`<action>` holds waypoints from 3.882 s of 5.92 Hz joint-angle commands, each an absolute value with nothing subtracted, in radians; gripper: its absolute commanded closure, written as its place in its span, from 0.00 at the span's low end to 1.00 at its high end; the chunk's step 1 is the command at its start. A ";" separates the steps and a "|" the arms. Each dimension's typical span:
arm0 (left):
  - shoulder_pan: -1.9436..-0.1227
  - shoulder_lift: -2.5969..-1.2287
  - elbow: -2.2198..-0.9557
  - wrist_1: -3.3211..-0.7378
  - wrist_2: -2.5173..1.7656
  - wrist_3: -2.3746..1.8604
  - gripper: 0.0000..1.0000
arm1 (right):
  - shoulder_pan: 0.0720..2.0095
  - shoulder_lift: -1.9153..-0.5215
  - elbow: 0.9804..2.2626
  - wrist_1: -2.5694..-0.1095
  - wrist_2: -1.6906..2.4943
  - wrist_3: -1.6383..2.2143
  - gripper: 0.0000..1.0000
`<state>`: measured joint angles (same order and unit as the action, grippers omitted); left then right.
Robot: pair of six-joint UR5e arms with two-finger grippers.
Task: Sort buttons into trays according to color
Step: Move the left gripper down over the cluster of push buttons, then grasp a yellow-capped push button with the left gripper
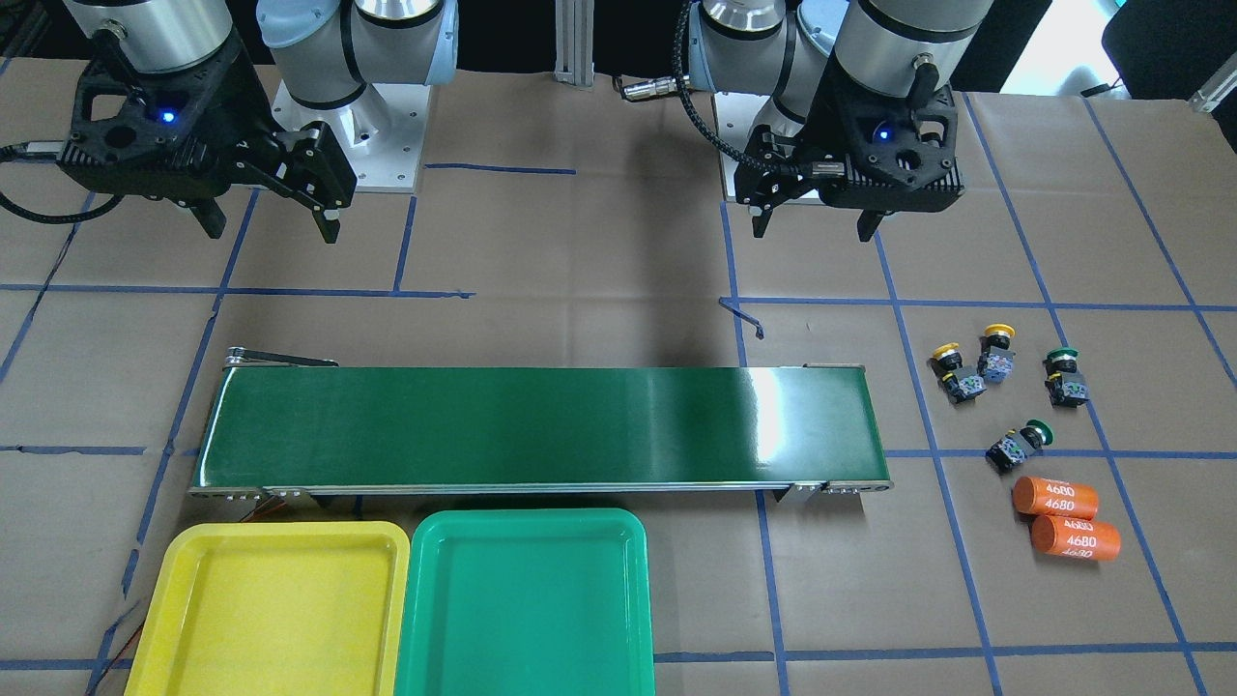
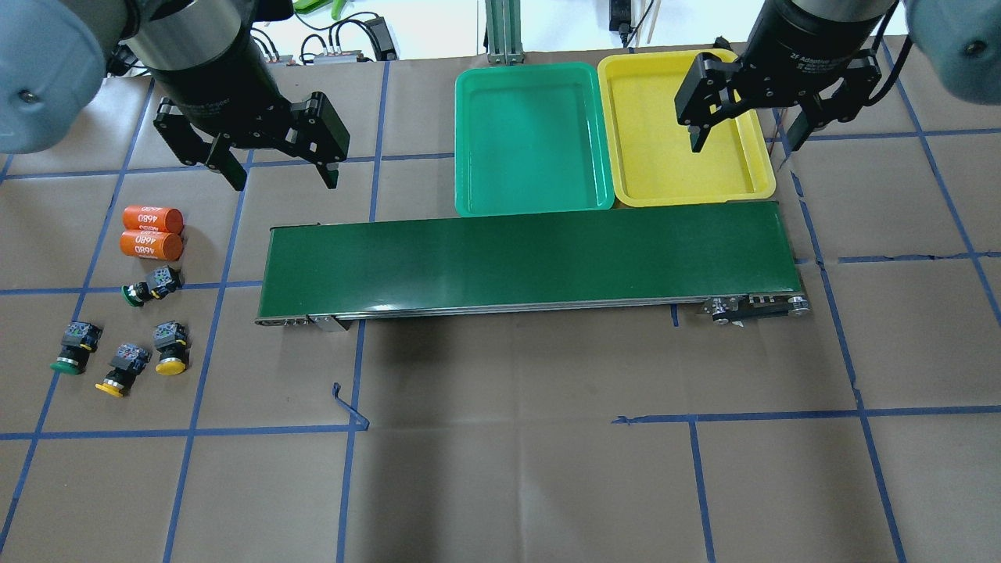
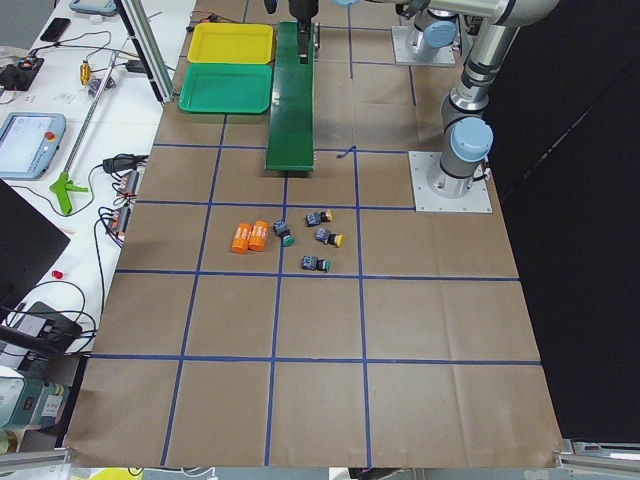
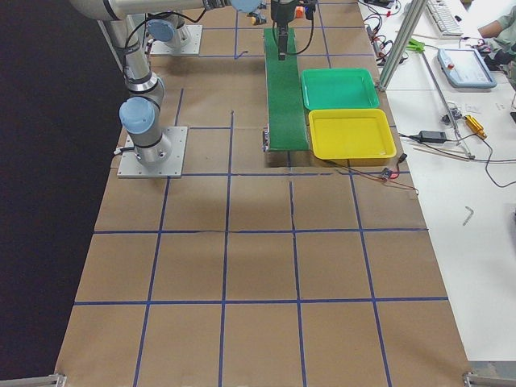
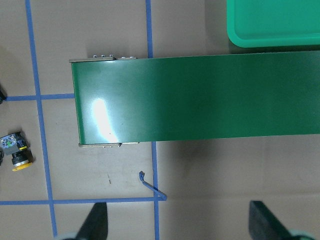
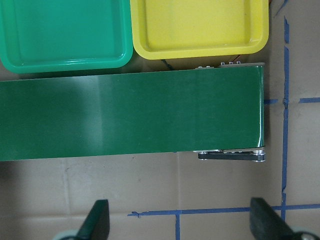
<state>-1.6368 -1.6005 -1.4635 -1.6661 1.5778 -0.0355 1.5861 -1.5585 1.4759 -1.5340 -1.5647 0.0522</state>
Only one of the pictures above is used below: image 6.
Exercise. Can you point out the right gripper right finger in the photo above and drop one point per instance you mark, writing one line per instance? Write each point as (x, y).
(266, 224)

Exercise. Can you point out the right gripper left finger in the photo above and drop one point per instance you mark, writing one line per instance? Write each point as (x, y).
(96, 225)

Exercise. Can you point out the green conveyor belt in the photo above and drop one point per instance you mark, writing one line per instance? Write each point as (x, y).
(216, 112)

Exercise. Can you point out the green plastic tray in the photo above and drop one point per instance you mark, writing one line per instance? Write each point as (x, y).
(38, 36)

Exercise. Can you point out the yellow plastic tray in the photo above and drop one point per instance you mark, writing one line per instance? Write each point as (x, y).
(173, 29)

